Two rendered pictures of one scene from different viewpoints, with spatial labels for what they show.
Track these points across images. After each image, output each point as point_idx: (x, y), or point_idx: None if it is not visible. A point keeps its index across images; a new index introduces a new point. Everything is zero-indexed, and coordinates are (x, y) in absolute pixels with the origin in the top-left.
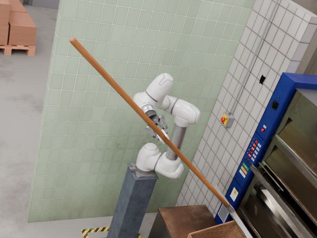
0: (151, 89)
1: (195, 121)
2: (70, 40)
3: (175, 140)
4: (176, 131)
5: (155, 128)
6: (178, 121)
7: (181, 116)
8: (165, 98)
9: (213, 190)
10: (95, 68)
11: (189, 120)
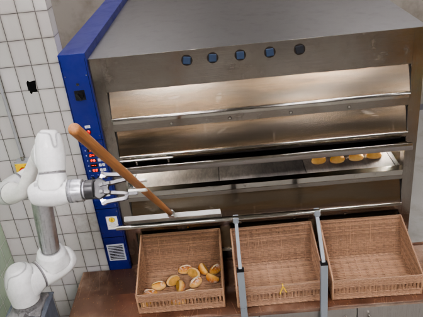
0: (53, 162)
1: None
2: (76, 131)
3: (51, 223)
4: (45, 210)
5: (137, 179)
6: None
7: None
8: (13, 183)
9: (165, 205)
10: (97, 150)
11: None
